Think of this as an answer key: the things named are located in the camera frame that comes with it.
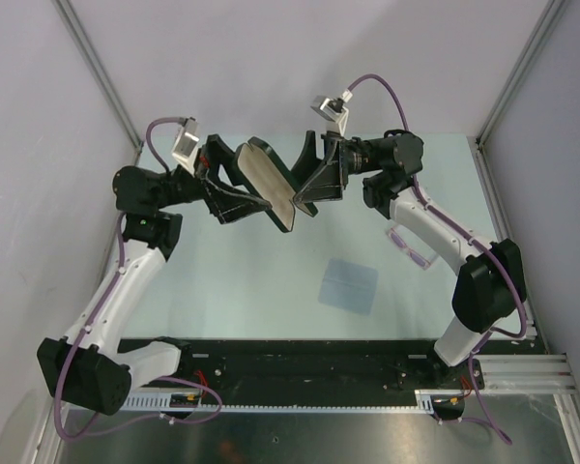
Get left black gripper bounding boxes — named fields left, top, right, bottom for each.
left=155, top=135, right=272, bottom=223

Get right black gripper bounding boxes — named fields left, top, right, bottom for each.
left=280, top=130, right=384, bottom=204

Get black glasses case beige lining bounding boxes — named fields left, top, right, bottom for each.
left=233, top=136, right=319, bottom=233

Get light blue cleaning cloth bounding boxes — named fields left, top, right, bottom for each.
left=318, top=258, right=379, bottom=315

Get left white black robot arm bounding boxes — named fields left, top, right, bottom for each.
left=37, top=134, right=271, bottom=416

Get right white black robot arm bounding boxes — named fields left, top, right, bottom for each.
left=291, top=130, right=528, bottom=388

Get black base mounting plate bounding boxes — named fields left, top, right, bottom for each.
left=118, top=337, right=547, bottom=408

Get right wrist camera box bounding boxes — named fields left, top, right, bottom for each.
left=310, top=89, right=353, bottom=136

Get pink frame purple sunglasses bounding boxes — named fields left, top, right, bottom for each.
left=386, top=223, right=439, bottom=271

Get right aluminium frame post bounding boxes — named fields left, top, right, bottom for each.
left=478, top=0, right=569, bottom=149

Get aluminium frame post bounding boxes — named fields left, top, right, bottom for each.
left=478, top=0, right=569, bottom=149
left=51, top=0, right=143, bottom=154

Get grey slotted cable duct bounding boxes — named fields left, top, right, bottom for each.
left=123, top=389, right=470, bottom=417

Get left aluminium frame post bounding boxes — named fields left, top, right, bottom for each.
left=51, top=0, right=143, bottom=154

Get aluminium extrusion rail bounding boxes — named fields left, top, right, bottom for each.
left=478, top=355, right=577, bottom=394

